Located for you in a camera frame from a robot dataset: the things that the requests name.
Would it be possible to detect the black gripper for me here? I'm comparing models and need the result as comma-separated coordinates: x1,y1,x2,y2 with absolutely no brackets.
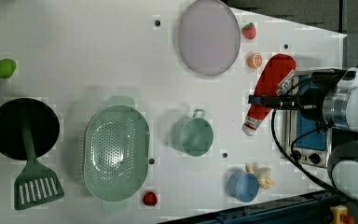
248,88,324,121

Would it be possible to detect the red ketchup bottle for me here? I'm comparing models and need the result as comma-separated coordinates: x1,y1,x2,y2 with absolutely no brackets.
242,54,296,136

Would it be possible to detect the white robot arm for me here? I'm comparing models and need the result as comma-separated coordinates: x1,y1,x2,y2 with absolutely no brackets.
248,66,358,200

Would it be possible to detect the green oval strainer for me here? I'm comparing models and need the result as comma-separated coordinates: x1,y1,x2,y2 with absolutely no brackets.
83,96,150,211

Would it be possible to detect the orange slice toy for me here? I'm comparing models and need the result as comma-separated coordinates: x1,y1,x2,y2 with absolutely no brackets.
247,53,263,69

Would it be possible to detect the red strawberry toy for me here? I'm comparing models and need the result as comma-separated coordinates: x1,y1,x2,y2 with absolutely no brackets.
241,22,257,40

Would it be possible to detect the peeled banana toy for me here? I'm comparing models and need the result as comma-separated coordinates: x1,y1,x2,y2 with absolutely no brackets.
245,164,275,189

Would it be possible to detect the green mug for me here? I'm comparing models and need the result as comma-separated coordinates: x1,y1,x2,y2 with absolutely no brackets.
171,109,214,157

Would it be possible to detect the lilac round plate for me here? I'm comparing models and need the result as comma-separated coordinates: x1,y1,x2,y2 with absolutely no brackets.
178,0,241,76

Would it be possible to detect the blue bowl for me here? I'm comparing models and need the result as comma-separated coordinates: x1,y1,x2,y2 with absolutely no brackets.
228,171,259,203

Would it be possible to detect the yellow emergency stop box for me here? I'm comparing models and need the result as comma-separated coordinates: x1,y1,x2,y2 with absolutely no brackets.
330,205,356,224

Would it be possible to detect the small red tomato toy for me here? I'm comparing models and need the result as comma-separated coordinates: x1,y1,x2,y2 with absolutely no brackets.
143,191,158,206

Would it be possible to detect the black frying pan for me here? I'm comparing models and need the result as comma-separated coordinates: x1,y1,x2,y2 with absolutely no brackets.
0,98,60,161

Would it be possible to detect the green slotted spatula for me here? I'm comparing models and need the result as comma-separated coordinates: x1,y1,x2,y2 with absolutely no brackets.
14,112,65,211

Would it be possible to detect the green lime toy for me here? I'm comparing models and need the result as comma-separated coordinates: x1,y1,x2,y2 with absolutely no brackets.
0,59,17,78

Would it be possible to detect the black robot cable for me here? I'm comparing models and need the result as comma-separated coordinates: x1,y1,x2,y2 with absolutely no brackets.
270,108,358,216

